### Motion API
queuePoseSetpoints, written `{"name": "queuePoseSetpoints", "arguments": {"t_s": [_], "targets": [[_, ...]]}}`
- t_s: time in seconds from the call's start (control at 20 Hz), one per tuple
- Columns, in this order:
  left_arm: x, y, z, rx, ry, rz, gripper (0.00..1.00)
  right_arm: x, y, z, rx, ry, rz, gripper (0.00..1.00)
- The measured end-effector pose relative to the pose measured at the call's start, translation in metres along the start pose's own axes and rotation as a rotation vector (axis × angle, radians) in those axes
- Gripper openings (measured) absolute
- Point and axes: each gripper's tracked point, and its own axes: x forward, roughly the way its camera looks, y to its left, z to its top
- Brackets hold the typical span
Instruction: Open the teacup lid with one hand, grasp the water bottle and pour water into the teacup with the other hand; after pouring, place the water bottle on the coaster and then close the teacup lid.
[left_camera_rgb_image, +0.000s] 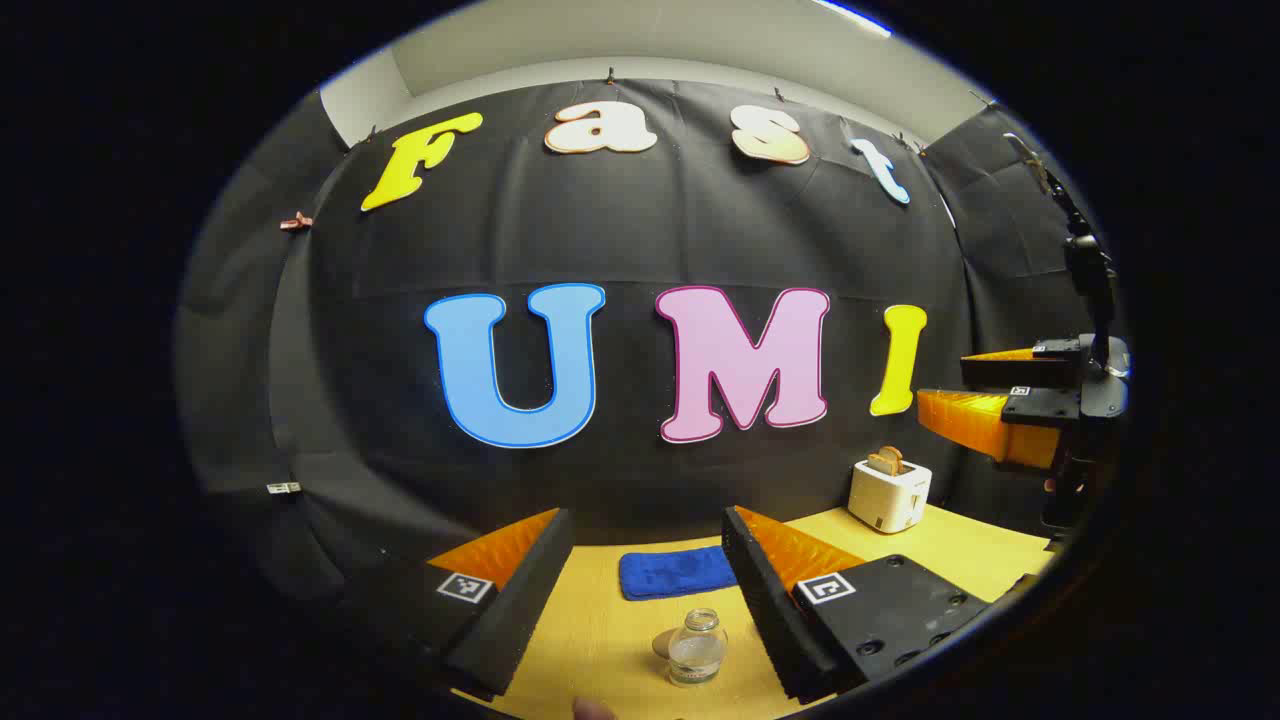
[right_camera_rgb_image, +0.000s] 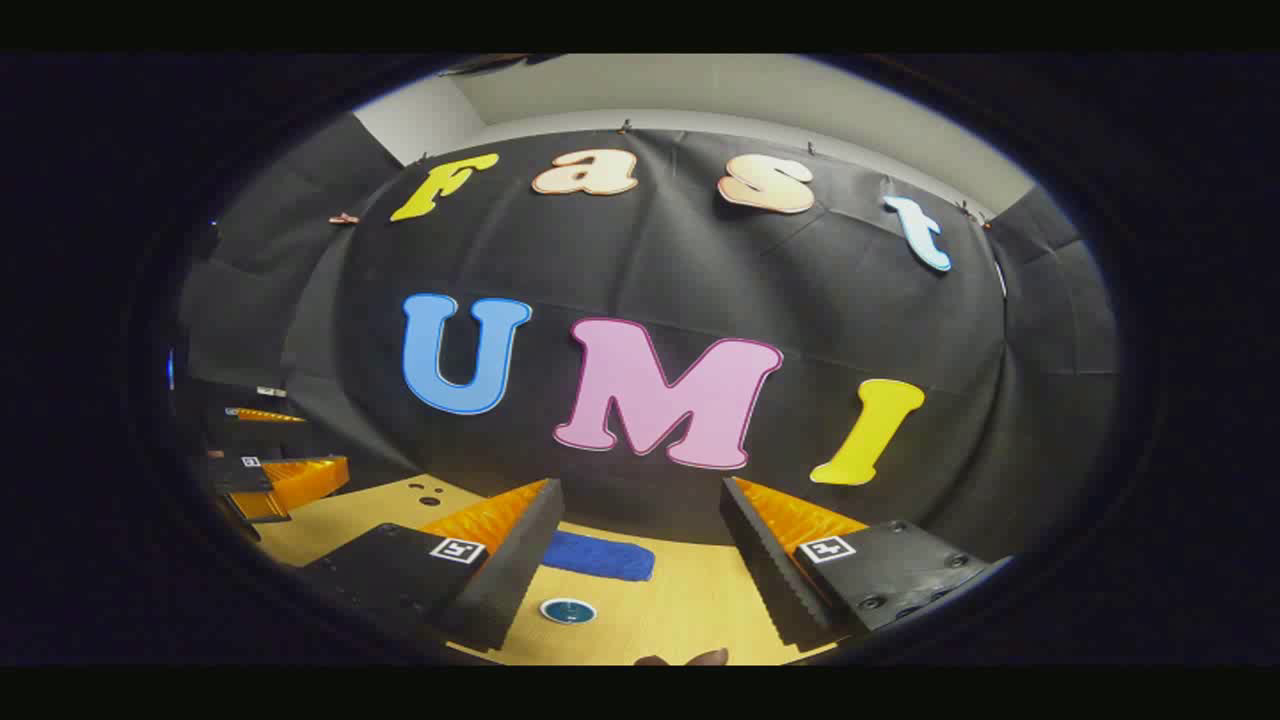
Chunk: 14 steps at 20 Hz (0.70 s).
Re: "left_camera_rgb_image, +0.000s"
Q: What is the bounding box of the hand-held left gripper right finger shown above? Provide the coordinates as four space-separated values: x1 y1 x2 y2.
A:
722 505 1001 705

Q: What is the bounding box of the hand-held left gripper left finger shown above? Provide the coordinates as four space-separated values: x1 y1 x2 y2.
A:
340 508 576 699

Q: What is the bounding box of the clear plastic water bottle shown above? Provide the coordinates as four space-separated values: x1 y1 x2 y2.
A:
667 608 729 687

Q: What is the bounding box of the blue towel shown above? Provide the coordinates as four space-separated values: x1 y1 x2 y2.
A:
618 545 741 602

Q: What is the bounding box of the white toaster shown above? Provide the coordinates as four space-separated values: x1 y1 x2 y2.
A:
848 457 933 534

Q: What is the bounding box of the black jointed stand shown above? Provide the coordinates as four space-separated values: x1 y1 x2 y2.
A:
1005 132 1118 339

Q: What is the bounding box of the black backdrop cloth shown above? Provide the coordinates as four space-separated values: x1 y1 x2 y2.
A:
172 78 1111 641

